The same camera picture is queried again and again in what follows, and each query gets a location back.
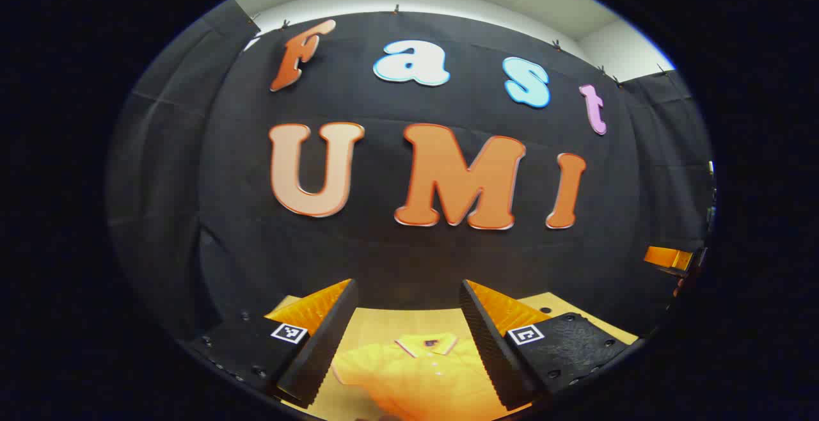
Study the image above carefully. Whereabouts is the orange T-shirt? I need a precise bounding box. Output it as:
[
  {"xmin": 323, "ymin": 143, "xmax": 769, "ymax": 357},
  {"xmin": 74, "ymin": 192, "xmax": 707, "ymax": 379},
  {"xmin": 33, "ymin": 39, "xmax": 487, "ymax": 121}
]
[{"xmin": 331, "ymin": 333, "xmax": 532, "ymax": 421}]

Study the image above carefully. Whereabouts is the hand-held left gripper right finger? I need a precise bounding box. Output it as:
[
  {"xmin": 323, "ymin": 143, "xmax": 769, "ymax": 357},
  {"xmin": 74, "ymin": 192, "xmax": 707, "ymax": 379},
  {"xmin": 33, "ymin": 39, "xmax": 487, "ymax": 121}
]
[{"xmin": 459, "ymin": 279, "xmax": 631, "ymax": 411}]

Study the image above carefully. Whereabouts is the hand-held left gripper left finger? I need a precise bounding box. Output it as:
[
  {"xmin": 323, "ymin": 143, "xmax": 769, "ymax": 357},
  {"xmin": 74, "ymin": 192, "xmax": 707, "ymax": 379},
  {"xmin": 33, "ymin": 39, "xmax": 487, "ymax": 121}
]
[{"xmin": 186, "ymin": 278, "xmax": 359, "ymax": 409}]

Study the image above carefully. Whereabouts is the black backdrop cloth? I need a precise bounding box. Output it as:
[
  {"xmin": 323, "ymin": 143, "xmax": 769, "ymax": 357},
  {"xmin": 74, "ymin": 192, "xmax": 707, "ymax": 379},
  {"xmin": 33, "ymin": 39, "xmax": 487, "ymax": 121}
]
[{"xmin": 106, "ymin": 0, "xmax": 716, "ymax": 345}]

